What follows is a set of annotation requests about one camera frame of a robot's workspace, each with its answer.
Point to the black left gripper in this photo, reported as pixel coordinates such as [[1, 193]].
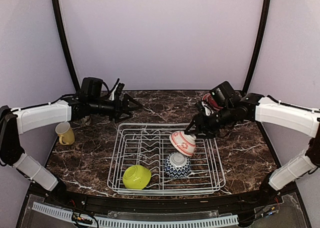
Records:
[[119, 110]]

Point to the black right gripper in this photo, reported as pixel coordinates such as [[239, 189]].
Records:
[[203, 124]]

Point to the white red patterned bowl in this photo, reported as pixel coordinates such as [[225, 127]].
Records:
[[183, 143]]

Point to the red floral plate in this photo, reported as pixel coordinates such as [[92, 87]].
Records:
[[208, 100]]

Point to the white patterned tall mug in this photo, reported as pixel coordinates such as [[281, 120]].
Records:
[[85, 121]]

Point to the blue white zigzag bowl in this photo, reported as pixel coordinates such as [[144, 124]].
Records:
[[177, 165]]

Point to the yellow mug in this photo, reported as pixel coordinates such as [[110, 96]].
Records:
[[65, 133]]

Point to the lime green bowl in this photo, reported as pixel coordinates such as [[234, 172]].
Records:
[[136, 177]]

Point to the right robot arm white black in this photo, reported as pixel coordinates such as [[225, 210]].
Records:
[[293, 129]]

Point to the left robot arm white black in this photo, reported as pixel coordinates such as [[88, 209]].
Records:
[[18, 122]]

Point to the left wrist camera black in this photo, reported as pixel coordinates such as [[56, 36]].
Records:
[[91, 87]]

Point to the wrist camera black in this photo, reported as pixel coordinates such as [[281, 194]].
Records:
[[221, 94], [91, 87]]

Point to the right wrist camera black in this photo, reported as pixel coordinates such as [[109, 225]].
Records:
[[221, 94]]

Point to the white wire dish rack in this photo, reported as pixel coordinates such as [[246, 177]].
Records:
[[148, 145]]

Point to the black front rail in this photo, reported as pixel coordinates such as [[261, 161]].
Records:
[[94, 204]]

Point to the white slotted cable duct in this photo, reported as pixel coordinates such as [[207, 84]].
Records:
[[117, 219]]

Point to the left black frame post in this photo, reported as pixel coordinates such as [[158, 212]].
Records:
[[64, 43]]

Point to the black frame post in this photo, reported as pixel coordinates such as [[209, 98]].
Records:
[[64, 43], [257, 45]]

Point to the right black frame post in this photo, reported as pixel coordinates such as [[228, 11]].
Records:
[[257, 45]]

